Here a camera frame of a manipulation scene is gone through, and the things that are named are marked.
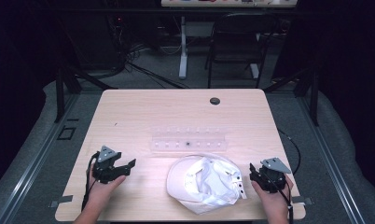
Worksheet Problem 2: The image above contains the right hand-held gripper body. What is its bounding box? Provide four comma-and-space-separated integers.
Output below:
257, 156, 293, 194

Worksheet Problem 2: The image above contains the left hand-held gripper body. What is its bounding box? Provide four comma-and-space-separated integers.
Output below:
91, 145, 122, 185

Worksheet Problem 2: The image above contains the white baseball cap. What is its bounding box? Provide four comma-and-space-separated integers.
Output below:
165, 152, 248, 216

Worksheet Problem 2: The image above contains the person's left hand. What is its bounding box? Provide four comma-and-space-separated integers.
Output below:
87, 174, 127, 211

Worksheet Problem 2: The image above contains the person's right hand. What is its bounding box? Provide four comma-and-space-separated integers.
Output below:
251, 176, 294, 219

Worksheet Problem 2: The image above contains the grey tape strip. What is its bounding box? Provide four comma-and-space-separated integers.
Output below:
48, 194, 75, 209
291, 195, 314, 206

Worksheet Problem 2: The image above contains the clear acrylic rack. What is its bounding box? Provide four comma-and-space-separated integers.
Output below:
149, 125, 229, 154

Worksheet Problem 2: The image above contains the white desk leg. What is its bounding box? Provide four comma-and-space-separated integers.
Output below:
249, 63, 260, 79
178, 15, 189, 80

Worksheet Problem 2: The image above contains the black chair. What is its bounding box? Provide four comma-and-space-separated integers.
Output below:
204, 11, 281, 90

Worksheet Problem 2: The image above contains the light desk top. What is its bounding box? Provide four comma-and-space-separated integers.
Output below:
160, 0, 299, 8

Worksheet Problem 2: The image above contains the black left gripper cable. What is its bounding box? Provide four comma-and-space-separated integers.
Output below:
80, 151, 102, 212

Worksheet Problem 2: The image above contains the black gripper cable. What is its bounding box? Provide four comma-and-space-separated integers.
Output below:
80, 151, 102, 212
269, 128, 302, 224

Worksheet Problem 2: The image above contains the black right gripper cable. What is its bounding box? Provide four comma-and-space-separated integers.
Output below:
269, 128, 302, 224

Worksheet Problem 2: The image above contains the black metal stand frame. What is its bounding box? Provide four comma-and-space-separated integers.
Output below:
262, 65, 321, 128
53, 64, 118, 124

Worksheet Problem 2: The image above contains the bundle of black floor cables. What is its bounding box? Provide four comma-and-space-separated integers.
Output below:
105, 13, 190, 91

